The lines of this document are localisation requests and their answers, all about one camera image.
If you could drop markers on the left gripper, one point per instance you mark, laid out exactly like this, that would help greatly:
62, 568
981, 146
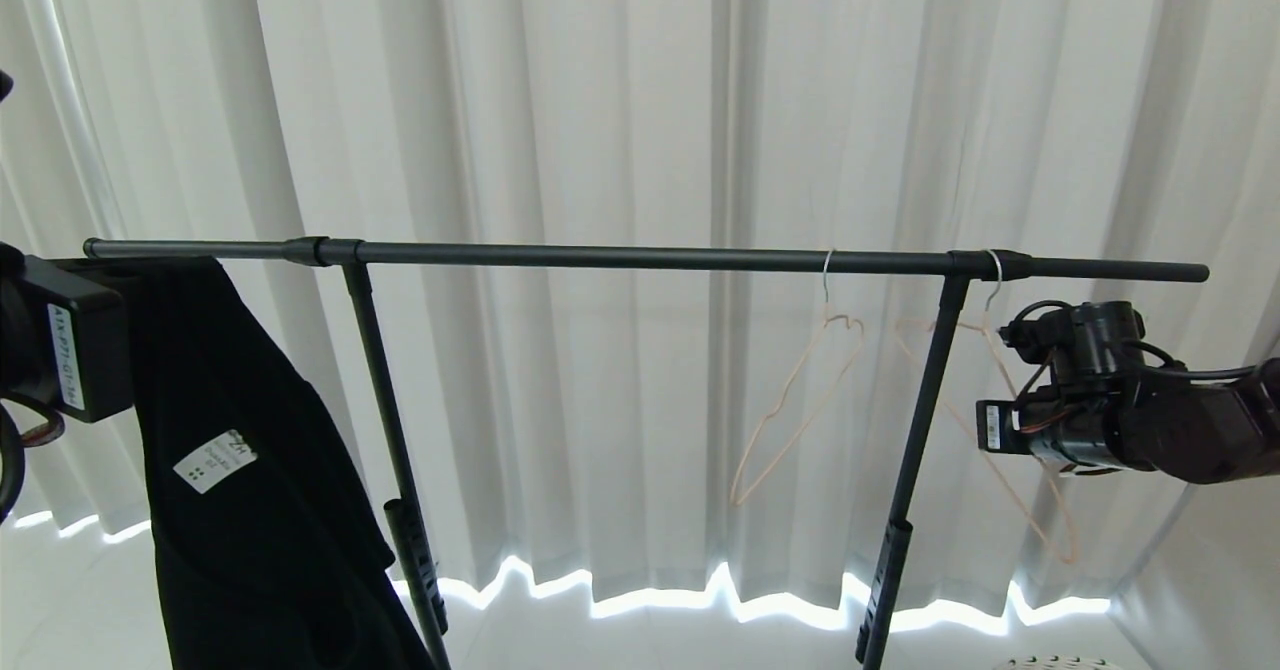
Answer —
105, 350

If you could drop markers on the black garment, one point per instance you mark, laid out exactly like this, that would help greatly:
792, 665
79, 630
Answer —
260, 550

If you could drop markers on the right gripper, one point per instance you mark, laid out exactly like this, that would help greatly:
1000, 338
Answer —
1060, 435

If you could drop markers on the pink clothes hanger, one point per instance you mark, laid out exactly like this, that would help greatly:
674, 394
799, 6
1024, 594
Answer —
999, 275
827, 285

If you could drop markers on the black clothes rack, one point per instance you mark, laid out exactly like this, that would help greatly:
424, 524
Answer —
650, 257

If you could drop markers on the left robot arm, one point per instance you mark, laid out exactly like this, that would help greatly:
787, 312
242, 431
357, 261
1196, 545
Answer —
12, 480

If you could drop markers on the white laundry basket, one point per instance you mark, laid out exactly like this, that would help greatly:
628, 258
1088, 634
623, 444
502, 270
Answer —
1060, 664

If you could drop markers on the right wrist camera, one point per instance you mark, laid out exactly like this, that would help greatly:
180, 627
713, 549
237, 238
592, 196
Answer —
1095, 335

